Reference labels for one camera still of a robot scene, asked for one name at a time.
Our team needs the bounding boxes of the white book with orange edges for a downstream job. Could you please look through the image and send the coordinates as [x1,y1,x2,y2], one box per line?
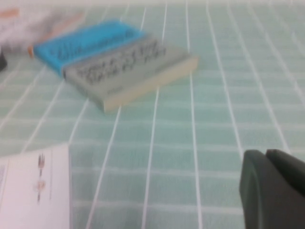
[0,7,85,59]

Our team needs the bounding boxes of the black mesh pen holder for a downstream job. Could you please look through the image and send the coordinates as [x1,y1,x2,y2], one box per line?
[0,46,8,73]

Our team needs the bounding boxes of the blue and grey book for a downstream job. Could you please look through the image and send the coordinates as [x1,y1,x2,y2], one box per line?
[32,18,200,113]

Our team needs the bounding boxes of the green checked tablecloth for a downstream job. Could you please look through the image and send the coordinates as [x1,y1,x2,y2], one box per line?
[0,0,305,229]

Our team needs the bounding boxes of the white show catalogue magazine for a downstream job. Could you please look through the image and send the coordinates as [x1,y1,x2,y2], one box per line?
[0,143,72,229]

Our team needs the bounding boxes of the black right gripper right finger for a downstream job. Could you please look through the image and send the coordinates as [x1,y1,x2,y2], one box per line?
[265,148,305,201]

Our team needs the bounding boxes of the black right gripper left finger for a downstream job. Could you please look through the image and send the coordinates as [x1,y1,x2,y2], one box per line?
[239,149,305,229]

